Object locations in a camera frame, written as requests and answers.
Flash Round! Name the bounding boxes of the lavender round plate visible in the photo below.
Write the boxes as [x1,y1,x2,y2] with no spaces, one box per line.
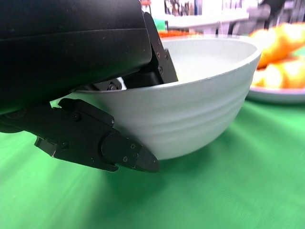
[245,84,305,104]

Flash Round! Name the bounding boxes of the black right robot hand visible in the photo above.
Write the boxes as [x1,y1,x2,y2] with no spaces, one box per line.
[247,0,305,31]

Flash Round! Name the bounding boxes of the orange white ring bread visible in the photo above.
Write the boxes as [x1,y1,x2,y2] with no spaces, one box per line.
[249,22,305,70]
[252,61,305,89]

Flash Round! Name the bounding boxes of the green tablecloth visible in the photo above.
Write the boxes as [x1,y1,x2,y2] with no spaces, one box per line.
[0,94,305,229]

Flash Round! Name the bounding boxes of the pale green ceramic bowl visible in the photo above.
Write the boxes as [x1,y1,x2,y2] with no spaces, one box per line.
[74,35,263,161]

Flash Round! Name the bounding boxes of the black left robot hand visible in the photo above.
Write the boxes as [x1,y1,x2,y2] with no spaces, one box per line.
[0,0,179,174]

